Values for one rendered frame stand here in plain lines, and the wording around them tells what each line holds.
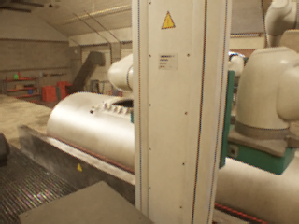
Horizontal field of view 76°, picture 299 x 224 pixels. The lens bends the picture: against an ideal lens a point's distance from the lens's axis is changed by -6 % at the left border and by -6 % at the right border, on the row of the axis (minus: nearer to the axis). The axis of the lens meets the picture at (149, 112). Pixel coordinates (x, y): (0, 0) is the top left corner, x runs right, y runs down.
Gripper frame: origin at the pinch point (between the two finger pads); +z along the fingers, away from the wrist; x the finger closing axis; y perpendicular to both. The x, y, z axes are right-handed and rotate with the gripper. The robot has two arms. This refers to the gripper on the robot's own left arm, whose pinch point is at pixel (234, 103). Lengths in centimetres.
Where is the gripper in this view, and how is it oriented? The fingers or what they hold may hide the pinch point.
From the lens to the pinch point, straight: 182.6
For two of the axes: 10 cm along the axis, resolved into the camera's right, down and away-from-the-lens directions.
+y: 6.0, -2.0, 7.7
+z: 0.0, 9.7, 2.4
